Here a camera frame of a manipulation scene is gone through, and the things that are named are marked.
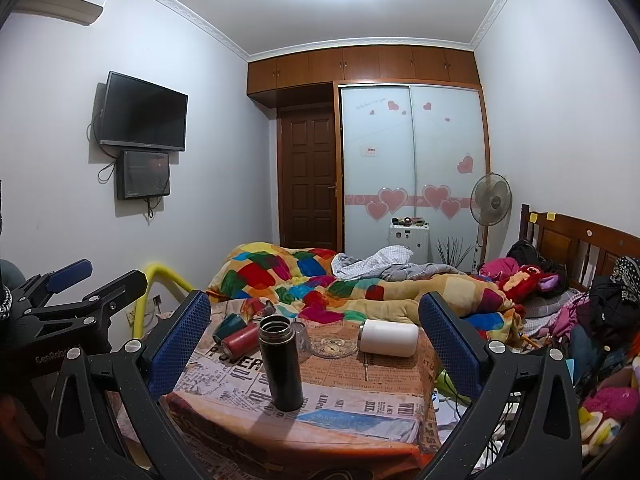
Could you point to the red plush toy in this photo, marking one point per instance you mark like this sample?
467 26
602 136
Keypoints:
522 280

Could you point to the green cup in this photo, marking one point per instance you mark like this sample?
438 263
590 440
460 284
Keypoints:
226 327

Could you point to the clear glass cup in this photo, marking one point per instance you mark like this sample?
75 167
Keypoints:
302 342

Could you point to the pink fluffy cloth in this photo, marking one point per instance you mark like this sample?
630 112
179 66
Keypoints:
607 402

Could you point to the white cup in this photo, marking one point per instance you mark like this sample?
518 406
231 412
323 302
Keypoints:
390 338

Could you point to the glass ashtray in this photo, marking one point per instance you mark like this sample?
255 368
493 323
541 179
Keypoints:
332 347

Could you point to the brown wooden door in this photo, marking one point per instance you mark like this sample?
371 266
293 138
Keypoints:
307 180

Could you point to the yellow curved tube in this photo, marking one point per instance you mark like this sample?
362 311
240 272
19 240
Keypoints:
165 276

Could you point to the newspaper print tablecloth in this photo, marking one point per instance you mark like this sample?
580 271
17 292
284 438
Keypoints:
350 392

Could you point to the brown overhead cabinets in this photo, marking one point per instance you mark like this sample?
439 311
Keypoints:
360 67

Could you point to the wall socket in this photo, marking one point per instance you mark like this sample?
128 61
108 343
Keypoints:
156 302

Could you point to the grey checked sheet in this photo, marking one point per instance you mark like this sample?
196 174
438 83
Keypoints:
380 262

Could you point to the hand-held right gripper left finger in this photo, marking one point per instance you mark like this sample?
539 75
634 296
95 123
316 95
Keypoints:
181 341

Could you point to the thin metal rod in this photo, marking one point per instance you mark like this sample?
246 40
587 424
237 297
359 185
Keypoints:
367 367

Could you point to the white power strip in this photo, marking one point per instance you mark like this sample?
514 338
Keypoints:
500 410

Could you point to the wardrobe with heart stickers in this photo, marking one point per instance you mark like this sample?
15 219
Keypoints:
415 155

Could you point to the colourful patchwork blanket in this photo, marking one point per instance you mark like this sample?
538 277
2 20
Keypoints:
277 270

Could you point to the pile of dark clothes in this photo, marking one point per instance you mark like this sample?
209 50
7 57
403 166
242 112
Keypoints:
607 305

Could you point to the black thermos cup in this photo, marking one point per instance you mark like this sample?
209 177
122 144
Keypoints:
281 367

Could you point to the small black wall monitor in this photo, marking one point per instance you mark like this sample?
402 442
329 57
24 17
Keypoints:
144 174

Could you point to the yellow white plush toy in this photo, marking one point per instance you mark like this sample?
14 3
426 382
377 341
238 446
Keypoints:
597 432

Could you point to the wooden bed headboard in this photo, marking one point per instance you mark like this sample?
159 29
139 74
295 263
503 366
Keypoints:
570 237

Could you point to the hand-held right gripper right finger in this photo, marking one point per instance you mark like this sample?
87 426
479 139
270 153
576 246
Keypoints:
451 347

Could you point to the wall-mounted black television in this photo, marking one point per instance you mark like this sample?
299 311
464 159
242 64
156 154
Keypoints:
144 111

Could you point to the white air conditioner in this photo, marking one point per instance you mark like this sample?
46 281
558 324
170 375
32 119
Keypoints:
57 6

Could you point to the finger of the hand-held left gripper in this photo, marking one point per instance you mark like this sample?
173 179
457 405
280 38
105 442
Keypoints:
107 294
70 274

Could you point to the red cup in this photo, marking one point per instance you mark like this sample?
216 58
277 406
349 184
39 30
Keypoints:
241 341

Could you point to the white standing fan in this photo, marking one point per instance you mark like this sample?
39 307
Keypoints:
491 199

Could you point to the dried twig bundle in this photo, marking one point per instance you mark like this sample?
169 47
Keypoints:
452 255

